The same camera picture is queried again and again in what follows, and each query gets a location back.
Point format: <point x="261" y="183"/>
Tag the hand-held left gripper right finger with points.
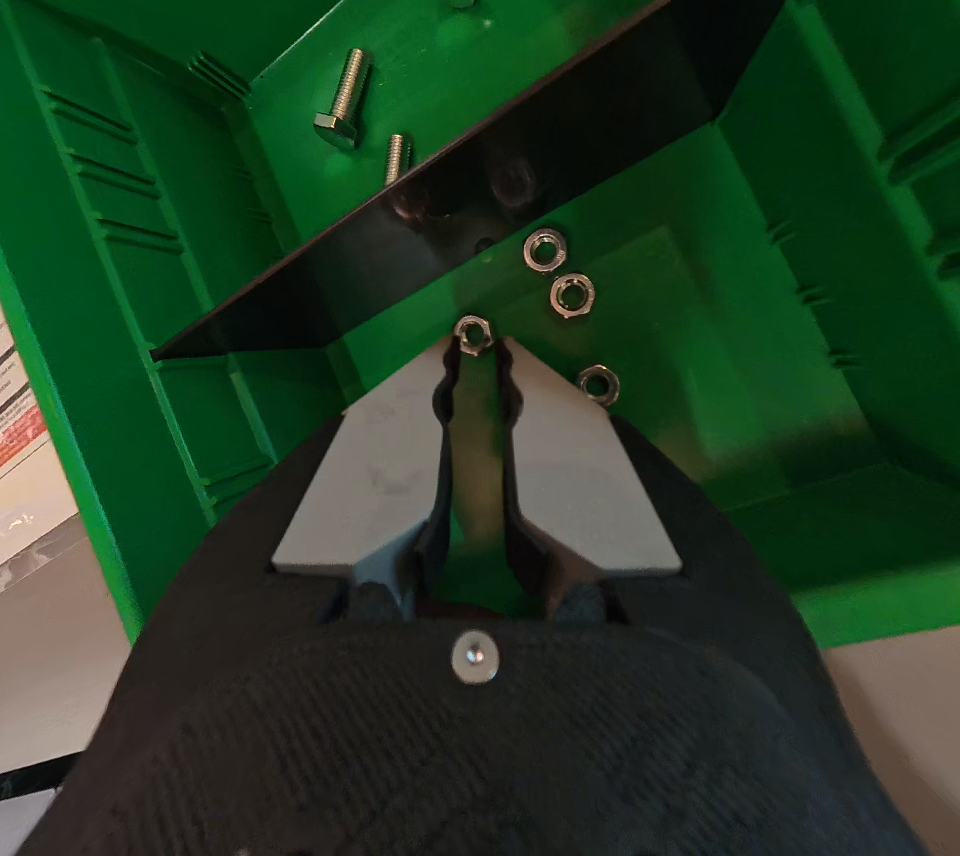
<point x="592" y="488"/>

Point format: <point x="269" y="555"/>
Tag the green plastic bin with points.
<point x="675" y="383"/>

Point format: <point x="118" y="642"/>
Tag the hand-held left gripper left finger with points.
<point x="360" y="488"/>

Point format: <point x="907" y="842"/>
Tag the black bin divider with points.
<point x="600" y="83"/>

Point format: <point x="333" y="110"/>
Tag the red label desk sheet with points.
<point x="19" y="436"/>

